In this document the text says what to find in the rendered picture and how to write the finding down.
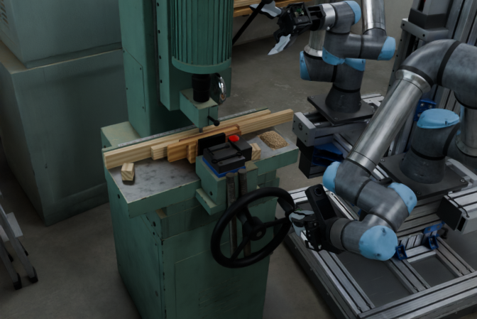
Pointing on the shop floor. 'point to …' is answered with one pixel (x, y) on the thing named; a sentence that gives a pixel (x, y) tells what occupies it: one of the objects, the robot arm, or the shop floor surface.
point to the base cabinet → (189, 268)
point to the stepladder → (11, 231)
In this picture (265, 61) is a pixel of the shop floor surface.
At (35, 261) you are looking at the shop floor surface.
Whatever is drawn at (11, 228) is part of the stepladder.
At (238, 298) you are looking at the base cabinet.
